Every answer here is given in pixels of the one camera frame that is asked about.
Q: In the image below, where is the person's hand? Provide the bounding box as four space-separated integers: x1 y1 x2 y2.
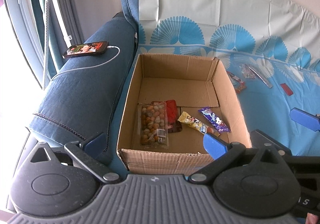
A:
305 213 320 224

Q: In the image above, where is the black smartphone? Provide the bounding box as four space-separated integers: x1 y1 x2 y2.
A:
62 41 109 59

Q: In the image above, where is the dark red snack packet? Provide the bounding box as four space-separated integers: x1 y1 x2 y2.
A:
151 100 182 133

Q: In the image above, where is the red Nescafe coffee stick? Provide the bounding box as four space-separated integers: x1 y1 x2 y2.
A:
227 71 245 86

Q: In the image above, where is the white metal stand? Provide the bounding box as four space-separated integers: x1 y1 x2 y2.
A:
42 0 72 90

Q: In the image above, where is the clear bag of candies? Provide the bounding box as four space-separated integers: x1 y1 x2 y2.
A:
239 64 256 80

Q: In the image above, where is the white charging cable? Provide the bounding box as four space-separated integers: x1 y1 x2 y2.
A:
51 45 121 82

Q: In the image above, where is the silver foil stick packet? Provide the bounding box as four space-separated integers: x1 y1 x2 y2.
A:
248 65 273 89

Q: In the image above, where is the clear bag of nuts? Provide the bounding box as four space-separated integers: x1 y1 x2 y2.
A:
137 101 169 149

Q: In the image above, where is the small red packet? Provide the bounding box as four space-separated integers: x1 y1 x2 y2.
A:
280 83 293 96

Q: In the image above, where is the blue fabric sofa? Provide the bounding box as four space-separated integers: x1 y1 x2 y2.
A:
29 0 139 175

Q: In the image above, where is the yellow white candy bar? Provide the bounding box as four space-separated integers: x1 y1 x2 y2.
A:
178 111 220 137

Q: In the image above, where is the red white candy wrapper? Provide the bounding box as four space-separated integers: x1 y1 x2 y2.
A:
234 82 246 94

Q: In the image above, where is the purple candy wrapper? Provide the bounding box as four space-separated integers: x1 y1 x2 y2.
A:
199 107 231 133

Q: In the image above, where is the open cardboard box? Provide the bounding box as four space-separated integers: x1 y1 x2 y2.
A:
117 53 252 175

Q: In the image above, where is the blue white patterned cover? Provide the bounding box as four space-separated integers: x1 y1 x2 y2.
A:
136 0 319 156

